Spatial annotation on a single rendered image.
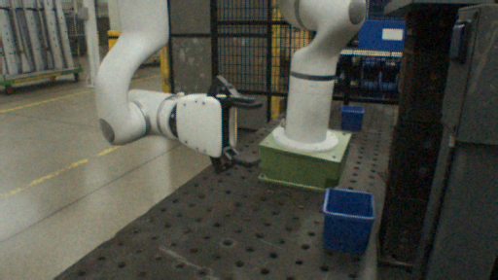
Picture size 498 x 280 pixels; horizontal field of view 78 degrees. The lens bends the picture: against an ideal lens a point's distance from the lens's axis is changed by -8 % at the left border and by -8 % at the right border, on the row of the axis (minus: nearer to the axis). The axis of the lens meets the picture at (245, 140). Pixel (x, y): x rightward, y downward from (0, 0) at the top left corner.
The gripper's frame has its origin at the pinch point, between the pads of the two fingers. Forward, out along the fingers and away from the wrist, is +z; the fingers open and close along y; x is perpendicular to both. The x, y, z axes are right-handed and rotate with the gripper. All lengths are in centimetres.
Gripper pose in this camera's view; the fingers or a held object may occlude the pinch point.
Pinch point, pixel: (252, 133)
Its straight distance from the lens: 52.7
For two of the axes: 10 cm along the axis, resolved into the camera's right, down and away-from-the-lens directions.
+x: -6.1, 2.3, -7.6
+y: -0.1, 9.5, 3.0
